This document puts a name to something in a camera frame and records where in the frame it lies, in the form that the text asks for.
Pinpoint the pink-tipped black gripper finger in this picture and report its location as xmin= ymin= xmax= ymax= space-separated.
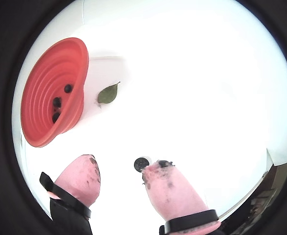
xmin=39 ymin=154 xmax=102 ymax=235
xmin=140 ymin=159 xmax=221 ymax=235

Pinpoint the red collapsible silicone cup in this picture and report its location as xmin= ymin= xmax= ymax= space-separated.
xmin=20 ymin=37 xmax=89 ymax=148

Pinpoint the oval olive green leaf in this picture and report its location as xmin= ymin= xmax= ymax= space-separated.
xmin=97 ymin=81 xmax=121 ymax=105

